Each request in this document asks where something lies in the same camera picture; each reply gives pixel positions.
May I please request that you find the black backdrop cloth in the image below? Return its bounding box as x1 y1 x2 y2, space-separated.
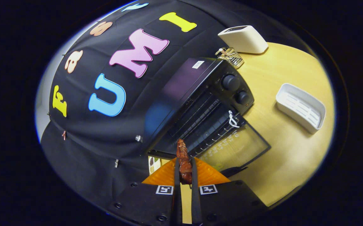
40 0 314 217

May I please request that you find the white plastic tray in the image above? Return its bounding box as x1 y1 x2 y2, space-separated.
276 83 326 134

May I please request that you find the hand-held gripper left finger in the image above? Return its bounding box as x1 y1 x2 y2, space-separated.
108 157 182 225

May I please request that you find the white slot toaster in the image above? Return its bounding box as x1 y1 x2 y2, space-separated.
218 25 269 54

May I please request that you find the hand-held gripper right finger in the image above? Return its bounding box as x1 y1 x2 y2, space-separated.
192 157 267 225

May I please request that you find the chrome wire holder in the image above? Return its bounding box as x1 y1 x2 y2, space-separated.
215 47 245 69

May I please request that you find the black toaster oven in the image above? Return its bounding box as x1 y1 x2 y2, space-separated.
144 57 271 178

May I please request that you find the red-brown meat slice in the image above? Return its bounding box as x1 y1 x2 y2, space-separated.
176 139 193 185

